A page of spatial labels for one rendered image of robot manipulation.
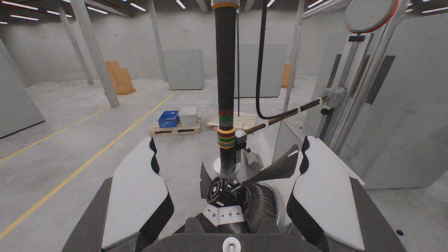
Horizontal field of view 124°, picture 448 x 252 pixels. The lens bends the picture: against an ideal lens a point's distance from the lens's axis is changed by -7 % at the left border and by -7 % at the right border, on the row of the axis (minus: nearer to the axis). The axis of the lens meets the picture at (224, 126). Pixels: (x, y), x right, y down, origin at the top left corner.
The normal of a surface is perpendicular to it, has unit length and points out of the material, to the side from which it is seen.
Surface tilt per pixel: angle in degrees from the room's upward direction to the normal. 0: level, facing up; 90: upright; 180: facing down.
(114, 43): 90
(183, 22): 90
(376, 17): 90
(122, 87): 90
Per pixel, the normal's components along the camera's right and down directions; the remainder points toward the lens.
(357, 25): -0.83, 0.28
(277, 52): -0.01, 0.48
